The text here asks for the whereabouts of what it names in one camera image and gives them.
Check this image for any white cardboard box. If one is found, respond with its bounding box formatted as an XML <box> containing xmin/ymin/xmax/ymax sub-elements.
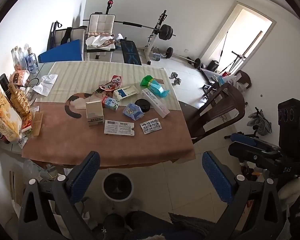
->
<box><xmin>86</xmin><ymin>100</ymin><xmax>105</xmax><ymax>127</ymax></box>

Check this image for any grey cloth pile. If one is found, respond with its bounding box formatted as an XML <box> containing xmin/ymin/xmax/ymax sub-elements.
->
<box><xmin>247</xmin><ymin>108</ymin><xmax>273</xmax><ymax>137</ymax></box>

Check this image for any printed blister pack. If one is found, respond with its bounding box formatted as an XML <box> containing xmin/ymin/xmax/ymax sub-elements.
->
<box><xmin>139</xmin><ymin>118</ymin><xmax>163</xmax><ymax>135</ymax></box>

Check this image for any small metal dumbbell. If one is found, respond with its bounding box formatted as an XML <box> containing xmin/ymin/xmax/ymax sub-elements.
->
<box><xmin>170</xmin><ymin>72</ymin><xmax>183</xmax><ymax>87</ymax></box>

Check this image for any yellow chips bag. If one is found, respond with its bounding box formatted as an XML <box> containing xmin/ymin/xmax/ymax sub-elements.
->
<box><xmin>0</xmin><ymin>82</ymin><xmax>24</xmax><ymax>142</ymax></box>

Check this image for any white padded chair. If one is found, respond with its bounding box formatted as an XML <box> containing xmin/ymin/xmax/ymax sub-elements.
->
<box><xmin>86</xmin><ymin>13</ymin><xmax>116</xmax><ymax>62</ymax></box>
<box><xmin>52</xmin><ymin>26</ymin><xmax>88</xmax><ymax>53</ymax></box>

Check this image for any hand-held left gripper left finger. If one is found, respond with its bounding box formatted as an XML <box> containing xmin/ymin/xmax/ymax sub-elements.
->
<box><xmin>19</xmin><ymin>151</ymin><xmax>101</xmax><ymax>240</ymax></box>

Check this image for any blue board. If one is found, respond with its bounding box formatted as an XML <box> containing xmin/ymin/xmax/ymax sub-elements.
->
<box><xmin>37</xmin><ymin>39</ymin><xmax>84</xmax><ymax>64</ymax></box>

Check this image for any crumpled white paper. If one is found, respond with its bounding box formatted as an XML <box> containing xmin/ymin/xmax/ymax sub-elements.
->
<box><xmin>32</xmin><ymin>74</ymin><xmax>59</xmax><ymax>96</ymax></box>

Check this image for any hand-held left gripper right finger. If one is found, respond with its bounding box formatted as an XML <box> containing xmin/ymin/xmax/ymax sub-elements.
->
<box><xmin>202</xmin><ymin>151</ymin><xmax>290</xmax><ymax>240</ymax></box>

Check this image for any clear glass bottle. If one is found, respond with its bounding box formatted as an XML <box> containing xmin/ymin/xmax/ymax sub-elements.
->
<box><xmin>26</xmin><ymin>46</ymin><xmax>39</xmax><ymax>75</ymax></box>
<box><xmin>19</xmin><ymin>45</ymin><xmax>28</xmax><ymax>68</ymax></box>
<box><xmin>11</xmin><ymin>46</ymin><xmax>22</xmax><ymax>70</ymax></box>

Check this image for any red snack wrapper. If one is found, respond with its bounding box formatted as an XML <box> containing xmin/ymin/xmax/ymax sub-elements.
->
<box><xmin>97</xmin><ymin>74</ymin><xmax>123</xmax><ymax>92</ymax></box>

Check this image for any white door frame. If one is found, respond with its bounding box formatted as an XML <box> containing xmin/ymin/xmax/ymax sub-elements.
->
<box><xmin>200</xmin><ymin>1</ymin><xmax>277</xmax><ymax>71</ymax></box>

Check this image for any black bottle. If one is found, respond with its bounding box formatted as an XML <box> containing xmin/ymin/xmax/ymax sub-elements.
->
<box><xmin>0</xmin><ymin>74</ymin><xmax>14</xmax><ymax>103</ymax></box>

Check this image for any flat white printed card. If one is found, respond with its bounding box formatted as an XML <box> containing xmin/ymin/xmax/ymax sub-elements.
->
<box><xmin>104</xmin><ymin>120</ymin><xmax>136</xmax><ymax>137</ymax></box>

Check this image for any white trash bin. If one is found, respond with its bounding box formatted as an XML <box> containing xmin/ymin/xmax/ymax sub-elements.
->
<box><xmin>102</xmin><ymin>171</ymin><xmax>135</xmax><ymax>207</ymax></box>

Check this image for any black folded stand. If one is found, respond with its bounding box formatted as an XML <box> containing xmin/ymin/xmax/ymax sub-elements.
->
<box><xmin>47</xmin><ymin>21</ymin><xmax>63</xmax><ymax>52</ymax></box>

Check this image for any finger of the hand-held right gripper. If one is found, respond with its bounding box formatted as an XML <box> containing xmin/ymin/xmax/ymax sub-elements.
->
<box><xmin>230</xmin><ymin>132</ymin><xmax>280</xmax><ymax>152</ymax></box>
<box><xmin>228</xmin><ymin>141</ymin><xmax>282</xmax><ymax>167</ymax></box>

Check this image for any black round speaker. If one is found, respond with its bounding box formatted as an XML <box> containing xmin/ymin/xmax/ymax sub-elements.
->
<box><xmin>206</xmin><ymin>60</ymin><xmax>220</xmax><ymax>72</ymax></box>

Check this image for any black blue bench pad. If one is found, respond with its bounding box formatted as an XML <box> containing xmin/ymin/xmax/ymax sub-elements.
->
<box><xmin>120</xmin><ymin>39</ymin><xmax>143</xmax><ymax>67</ymax></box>

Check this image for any blue white medicine box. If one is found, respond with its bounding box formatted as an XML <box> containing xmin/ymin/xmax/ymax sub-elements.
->
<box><xmin>113</xmin><ymin>85</ymin><xmax>139</xmax><ymax>101</ymax></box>

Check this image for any brown paper card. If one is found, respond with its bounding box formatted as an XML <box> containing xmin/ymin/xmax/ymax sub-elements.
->
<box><xmin>31</xmin><ymin>110</ymin><xmax>44</xmax><ymax>137</ymax></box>

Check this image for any crumpled blue wrapper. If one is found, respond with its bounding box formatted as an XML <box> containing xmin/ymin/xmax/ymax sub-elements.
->
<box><xmin>122</xmin><ymin>102</ymin><xmax>145</xmax><ymax>120</ymax></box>

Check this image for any small blue white milk carton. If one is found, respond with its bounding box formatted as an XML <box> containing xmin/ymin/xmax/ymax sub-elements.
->
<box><xmin>101</xmin><ymin>96</ymin><xmax>120</xmax><ymax>111</ymax></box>

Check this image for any brown plastic chair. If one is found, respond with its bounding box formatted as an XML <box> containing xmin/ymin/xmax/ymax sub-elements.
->
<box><xmin>177</xmin><ymin>82</ymin><xmax>246</xmax><ymax>144</ymax></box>
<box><xmin>234</xmin><ymin>70</ymin><xmax>252</xmax><ymax>89</ymax></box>

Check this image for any person's right hand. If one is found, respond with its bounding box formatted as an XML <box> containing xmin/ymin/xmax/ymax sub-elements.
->
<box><xmin>279</xmin><ymin>176</ymin><xmax>300</xmax><ymax>207</ymax></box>

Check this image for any green plastic bag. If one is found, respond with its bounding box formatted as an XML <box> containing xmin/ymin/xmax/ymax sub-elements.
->
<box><xmin>140</xmin><ymin>75</ymin><xmax>157</xmax><ymax>88</ymax></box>

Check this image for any gold bottle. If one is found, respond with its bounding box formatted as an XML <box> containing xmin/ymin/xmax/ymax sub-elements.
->
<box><xmin>7</xmin><ymin>82</ymin><xmax>32</xmax><ymax>117</ymax></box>

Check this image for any black tripod stand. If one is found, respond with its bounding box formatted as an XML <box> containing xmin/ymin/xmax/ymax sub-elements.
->
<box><xmin>221</xmin><ymin>51</ymin><xmax>248</xmax><ymax>72</ymax></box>

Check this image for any white barbell rack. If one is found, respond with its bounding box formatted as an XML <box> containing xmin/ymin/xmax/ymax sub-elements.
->
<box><xmin>140</xmin><ymin>10</ymin><xmax>170</xmax><ymax>65</ymax></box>

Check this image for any red snack packet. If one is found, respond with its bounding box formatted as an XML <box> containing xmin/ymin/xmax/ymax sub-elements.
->
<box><xmin>21</xmin><ymin>112</ymin><xmax>33</xmax><ymax>133</ymax></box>

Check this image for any orange snack packet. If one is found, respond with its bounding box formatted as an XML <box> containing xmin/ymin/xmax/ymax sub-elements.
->
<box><xmin>10</xmin><ymin>70</ymin><xmax>30</xmax><ymax>87</ymax></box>

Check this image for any long white box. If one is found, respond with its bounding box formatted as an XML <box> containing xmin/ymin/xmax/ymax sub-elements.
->
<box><xmin>141</xmin><ymin>88</ymin><xmax>171</xmax><ymax>119</ymax></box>

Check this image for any floor barbell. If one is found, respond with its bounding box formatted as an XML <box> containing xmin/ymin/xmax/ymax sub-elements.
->
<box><xmin>165</xmin><ymin>47</ymin><xmax>202</xmax><ymax>70</ymax></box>

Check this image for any black round lid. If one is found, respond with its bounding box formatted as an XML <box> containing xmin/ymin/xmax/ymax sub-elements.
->
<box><xmin>135</xmin><ymin>99</ymin><xmax>151</xmax><ymax>113</ymax></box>

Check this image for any beige clothes pile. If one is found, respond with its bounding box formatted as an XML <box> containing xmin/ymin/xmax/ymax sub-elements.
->
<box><xmin>85</xmin><ymin>33</ymin><xmax>115</xmax><ymax>49</ymax></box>

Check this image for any teal tissue packet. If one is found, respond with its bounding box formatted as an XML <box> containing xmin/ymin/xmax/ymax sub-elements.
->
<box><xmin>148</xmin><ymin>79</ymin><xmax>170</xmax><ymax>98</ymax></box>

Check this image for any barbell with black plates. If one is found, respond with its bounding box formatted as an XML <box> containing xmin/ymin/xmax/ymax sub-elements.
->
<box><xmin>83</xmin><ymin>19</ymin><xmax>177</xmax><ymax>41</ymax></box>

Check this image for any pile of bags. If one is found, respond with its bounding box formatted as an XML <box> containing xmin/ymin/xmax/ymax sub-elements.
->
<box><xmin>200</xmin><ymin>67</ymin><xmax>238</xmax><ymax>86</ymax></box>

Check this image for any red black pole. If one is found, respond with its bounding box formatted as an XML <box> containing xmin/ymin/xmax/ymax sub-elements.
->
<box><xmin>104</xmin><ymin>0</ymin><xmax>115</xmax><ymax>15</ymax></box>

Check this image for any cat print tablecloth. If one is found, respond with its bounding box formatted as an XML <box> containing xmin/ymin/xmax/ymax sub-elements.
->
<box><xmin>21</xmin><ymin>61</ymin><xmax>197</xmax><ymax>169</ymax></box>

